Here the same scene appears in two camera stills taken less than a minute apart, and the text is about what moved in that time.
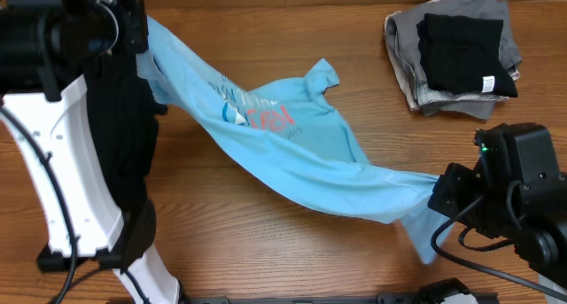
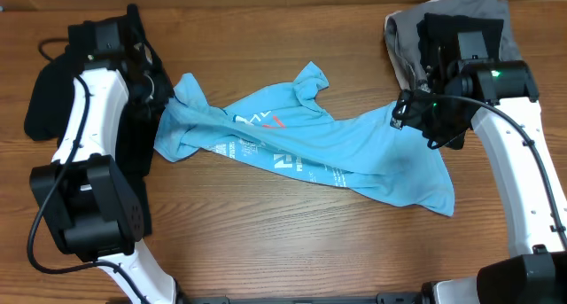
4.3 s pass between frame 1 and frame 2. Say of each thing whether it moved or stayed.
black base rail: stayed
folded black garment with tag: stayed
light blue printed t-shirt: moved
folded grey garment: stayed
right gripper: moved
